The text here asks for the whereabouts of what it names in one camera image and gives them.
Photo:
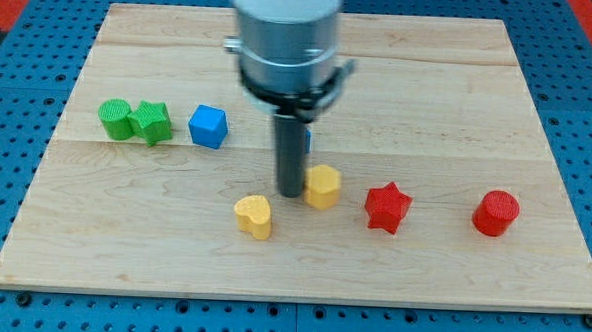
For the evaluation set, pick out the yellow hexagon block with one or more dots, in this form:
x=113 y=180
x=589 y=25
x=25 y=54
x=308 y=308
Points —
x=322 y=188

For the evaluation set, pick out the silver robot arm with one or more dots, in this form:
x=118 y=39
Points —
x=285 y=46

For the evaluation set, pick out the red star block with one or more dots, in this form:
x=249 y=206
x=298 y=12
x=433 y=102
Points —
x=387 y=207

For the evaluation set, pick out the green star block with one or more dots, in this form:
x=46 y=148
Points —
x=151 y=122

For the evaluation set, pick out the small blue block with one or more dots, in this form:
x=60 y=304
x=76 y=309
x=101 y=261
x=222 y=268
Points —
x=308 y=141

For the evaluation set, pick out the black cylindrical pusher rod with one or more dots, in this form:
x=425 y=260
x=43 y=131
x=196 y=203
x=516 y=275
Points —
x=290 y=150

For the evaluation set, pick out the yellow heart block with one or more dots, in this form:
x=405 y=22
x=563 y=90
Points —
x=253 y=214

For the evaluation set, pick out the blue cube block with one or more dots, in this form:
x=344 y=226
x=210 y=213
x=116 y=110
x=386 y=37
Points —
x=208 y=126

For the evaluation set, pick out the wooden board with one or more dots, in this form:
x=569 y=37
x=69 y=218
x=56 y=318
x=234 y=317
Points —
x=437 y=105

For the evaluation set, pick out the green cylinder block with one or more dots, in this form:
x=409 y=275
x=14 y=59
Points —
x=113 y=115

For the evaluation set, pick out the red cylinder block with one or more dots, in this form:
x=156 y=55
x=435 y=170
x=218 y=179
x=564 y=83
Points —
x=495 y=213

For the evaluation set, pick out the black cable clamp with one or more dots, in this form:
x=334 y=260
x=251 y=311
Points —
x=303 y=106

